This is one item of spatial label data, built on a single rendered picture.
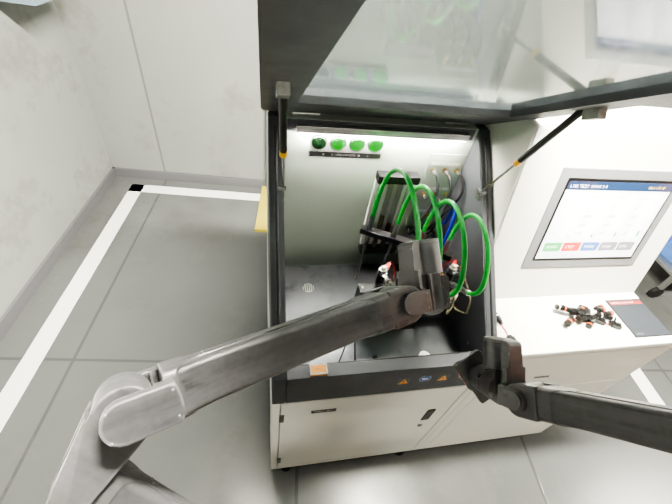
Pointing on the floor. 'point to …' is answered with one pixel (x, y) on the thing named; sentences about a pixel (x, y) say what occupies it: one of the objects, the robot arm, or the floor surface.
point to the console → (474, 423)
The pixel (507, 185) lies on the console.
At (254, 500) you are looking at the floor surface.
